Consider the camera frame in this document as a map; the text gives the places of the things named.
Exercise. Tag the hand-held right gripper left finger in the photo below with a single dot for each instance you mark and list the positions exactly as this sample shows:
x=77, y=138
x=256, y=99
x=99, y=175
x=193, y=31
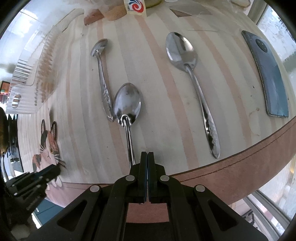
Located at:
x=144, y=166

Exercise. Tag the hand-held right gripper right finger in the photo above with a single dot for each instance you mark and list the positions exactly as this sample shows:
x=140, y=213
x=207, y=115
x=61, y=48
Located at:
x=150, y=169

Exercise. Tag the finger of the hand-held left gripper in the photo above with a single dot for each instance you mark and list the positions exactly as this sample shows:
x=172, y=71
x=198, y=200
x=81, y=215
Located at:
x=49, y=171

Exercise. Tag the clear plastic container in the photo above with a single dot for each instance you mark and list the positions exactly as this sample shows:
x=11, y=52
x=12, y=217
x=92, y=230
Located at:
x=27, y=81

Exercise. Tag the small steel spoon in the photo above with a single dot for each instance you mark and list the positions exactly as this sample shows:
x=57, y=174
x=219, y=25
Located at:
x=99, y=46

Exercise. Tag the black gas stove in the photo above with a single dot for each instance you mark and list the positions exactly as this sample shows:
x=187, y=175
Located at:
x=15, y=160

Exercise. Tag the striped cat print table mat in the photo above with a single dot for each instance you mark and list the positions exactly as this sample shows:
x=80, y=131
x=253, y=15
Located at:
x=161, y=104

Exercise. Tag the blue smartphone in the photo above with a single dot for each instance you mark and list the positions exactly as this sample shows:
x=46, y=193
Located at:
x=270, y=76

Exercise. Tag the reddish brown block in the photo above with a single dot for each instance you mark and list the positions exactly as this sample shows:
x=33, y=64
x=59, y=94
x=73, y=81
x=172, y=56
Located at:
x=92, y=18

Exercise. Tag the small yellow packet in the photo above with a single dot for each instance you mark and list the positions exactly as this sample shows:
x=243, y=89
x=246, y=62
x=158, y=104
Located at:
x=135, y=7

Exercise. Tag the small brown foil packet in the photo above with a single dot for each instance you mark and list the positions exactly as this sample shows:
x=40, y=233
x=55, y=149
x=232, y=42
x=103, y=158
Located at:
x=187, y=11

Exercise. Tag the white lidded oil jar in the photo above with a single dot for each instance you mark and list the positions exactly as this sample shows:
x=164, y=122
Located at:
x=154, y=2

